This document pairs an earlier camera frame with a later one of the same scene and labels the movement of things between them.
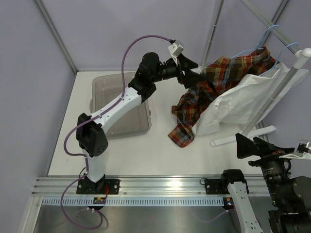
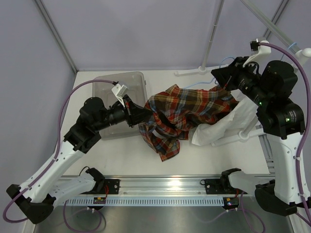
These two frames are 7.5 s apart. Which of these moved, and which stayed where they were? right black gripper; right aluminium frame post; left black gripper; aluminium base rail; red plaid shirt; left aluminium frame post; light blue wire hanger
Moved: right black gripper; light blue wire hanger; left black gripper; red plaid shirt
Stayed: left aluminium frame post; right aluminium frame post; aluminium base rail
